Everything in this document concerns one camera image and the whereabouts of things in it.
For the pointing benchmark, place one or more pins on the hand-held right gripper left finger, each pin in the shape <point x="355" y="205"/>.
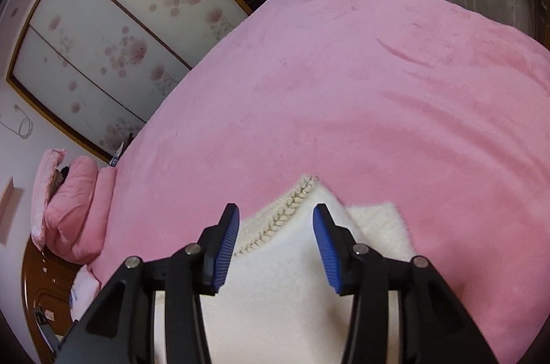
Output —
<point x="225" y="248"/>

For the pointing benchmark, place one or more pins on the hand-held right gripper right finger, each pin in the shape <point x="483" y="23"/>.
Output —
<point x="328" y="248"/>

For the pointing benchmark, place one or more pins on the white fluffy cardigan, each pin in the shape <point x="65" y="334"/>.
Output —
<point x="279" y="282"/>

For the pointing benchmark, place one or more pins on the small white printed pillow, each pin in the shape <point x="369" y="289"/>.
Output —
<point x="85" y="295"/>

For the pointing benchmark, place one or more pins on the pink folded quilt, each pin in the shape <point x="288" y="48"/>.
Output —
<point x="79" y="209"/>

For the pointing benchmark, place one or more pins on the pink bed blanket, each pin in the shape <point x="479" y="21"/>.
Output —
<point x="365" y="89"/>

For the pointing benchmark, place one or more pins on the wooden headboard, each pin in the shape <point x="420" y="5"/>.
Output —
<point x="47" y="282"/>

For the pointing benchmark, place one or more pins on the pink ruffled pillow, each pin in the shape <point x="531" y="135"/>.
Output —
<point x="43" y="183"/>

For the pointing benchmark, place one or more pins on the floral sliding wardrobe doors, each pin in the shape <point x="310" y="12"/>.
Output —
<point x="107" y="46"/>

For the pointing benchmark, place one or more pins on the wooden wall strip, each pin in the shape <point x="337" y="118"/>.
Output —
<point x="6" y="213"/>

